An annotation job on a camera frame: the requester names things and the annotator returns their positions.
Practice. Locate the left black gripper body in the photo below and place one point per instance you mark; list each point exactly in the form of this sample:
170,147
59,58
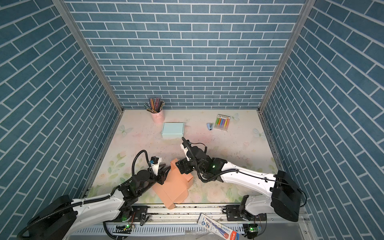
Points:
152,179

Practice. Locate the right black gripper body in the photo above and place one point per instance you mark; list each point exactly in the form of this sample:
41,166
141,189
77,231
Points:
188,166

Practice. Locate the pink paper box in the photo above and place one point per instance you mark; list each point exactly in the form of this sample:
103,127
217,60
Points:
175,188

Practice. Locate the mint green paper box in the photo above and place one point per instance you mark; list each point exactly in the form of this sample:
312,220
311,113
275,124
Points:
173,130

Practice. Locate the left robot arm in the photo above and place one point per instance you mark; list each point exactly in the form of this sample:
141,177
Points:
65,216

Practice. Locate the white red toothpaste box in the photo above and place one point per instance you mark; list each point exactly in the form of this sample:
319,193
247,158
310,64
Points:
217,228

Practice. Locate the clear case of markers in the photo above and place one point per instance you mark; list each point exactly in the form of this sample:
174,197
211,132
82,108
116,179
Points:
222,122

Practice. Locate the left green circuit board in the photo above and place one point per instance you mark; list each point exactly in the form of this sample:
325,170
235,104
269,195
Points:
123,229

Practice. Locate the green circuit board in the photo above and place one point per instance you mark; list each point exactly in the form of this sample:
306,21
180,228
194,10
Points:
251,231
123,229

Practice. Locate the pink pencil cup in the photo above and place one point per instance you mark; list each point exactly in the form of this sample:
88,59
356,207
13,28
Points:
159,117

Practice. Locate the bundle of coloured pencils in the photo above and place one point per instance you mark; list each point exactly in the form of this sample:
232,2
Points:
155,105

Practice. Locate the right green circuit board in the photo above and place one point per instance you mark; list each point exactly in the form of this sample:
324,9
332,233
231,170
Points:
251,231

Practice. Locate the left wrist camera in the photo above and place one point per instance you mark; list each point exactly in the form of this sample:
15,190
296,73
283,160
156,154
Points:
155,164

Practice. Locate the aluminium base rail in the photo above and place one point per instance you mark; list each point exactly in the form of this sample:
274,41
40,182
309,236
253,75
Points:
158,221

